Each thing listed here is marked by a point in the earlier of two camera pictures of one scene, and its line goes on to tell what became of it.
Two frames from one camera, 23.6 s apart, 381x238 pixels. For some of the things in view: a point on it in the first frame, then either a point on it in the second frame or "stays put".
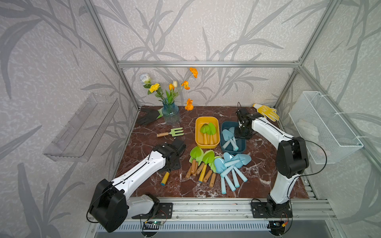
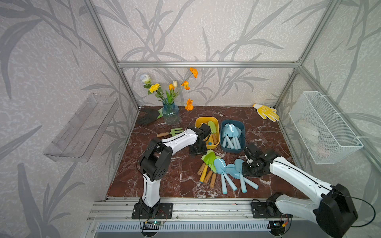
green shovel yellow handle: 165,178 → 211,141
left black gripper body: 174,165 → 199,149
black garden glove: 147,115 stays put
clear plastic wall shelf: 80,139 stays put
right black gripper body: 240,133 → 249,170
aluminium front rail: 239,210 stays put
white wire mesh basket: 328,140 stays put
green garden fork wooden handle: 172,132 stays put
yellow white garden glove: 267,112 stays put
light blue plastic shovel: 228,157 → 238,164
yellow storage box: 199,136 stays put
